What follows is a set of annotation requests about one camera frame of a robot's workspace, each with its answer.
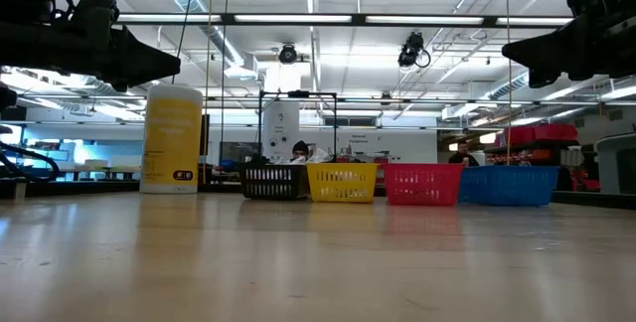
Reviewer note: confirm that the yellow slotted plastic basket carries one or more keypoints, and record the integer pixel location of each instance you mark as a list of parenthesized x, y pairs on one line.
[(342, 183)]

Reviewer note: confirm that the black metal stand frame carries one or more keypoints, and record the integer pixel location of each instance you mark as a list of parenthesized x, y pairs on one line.
[(298, 94)]

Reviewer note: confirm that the black slotted plastic basket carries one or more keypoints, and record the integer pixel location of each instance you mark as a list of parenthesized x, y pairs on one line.
[(273, 182)]

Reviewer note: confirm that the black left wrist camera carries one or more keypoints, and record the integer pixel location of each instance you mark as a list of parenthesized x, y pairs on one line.
[(94, 9)]

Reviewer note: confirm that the red slotted plastic basket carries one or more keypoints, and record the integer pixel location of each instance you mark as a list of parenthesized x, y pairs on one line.
[(422, 184)]

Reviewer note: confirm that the black background panel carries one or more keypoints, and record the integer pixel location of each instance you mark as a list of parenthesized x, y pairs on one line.
[(205, 135)]

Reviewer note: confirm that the red storage bin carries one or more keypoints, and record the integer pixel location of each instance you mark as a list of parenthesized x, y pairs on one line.
[(556, 132)]

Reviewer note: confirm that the person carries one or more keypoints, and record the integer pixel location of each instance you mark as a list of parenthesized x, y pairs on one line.
[(463, 149), (300, 149)]

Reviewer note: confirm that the blue background object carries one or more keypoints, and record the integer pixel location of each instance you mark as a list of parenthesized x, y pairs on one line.
[(229, 165)]

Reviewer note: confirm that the grey machine housing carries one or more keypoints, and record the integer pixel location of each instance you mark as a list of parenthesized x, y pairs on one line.
[(607, 163)]

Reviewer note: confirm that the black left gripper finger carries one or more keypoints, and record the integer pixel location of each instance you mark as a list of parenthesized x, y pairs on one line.
[(139, 63), (130, 86)]

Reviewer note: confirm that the blue slotted plastic basket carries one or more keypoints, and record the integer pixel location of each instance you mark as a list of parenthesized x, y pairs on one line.
[(509, 185)]

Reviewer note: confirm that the yellow white wipes canister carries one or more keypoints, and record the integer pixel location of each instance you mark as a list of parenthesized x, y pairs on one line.
[(171, 138)]

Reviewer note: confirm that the black overhead camera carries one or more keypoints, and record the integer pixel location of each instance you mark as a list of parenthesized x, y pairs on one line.
[(288, 54)]

